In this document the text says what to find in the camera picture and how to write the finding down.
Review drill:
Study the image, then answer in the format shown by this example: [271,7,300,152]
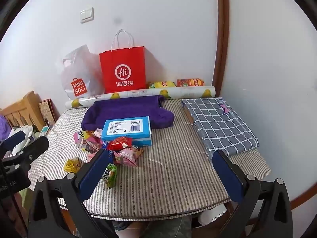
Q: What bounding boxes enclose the yellow gold snack packet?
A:
[63,157,82,174]

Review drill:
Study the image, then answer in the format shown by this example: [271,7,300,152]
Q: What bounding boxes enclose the green snack packet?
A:
[101,163,117,189]

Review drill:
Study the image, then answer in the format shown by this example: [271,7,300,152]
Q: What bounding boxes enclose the pink mushroom biscuit bag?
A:
[114,146,144,167]

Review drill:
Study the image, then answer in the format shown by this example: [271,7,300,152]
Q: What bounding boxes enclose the red candy packet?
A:
[107,136,132,151]

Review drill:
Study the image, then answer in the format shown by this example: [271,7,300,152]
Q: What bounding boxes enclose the pink yellow chips bag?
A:
[73,131,103,153]

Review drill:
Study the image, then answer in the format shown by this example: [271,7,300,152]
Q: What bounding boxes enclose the grey checked folded cloth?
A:
[182,97,259,157]

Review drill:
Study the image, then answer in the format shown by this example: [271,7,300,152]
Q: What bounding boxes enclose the striped quilted mattress pad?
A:
[29,100,271,221]

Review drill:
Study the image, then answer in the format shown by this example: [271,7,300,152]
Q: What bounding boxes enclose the blue tissue pack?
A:
[101,116,152,147]

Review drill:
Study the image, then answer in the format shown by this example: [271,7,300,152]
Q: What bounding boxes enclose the purple towel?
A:
[81,95,174,131]

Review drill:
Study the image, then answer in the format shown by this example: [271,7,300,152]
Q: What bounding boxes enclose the fruit-print rolled mat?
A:
[65,86,216,110]

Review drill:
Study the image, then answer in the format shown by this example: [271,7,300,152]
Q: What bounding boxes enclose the orange chips bag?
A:
[177,79,204,87]

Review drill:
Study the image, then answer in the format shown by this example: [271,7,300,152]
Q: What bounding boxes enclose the white Miniso plastic bag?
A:
[56,45,105,100]

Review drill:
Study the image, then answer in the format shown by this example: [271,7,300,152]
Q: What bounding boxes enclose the red Haidilao paper bag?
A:
[99,28,147,94]

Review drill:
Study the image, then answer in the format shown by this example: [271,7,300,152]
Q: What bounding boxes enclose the white wall switch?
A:
[79,8,94,24]

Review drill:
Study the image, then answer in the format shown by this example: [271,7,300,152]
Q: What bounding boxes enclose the brown door frame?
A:
[212,0,230,96]

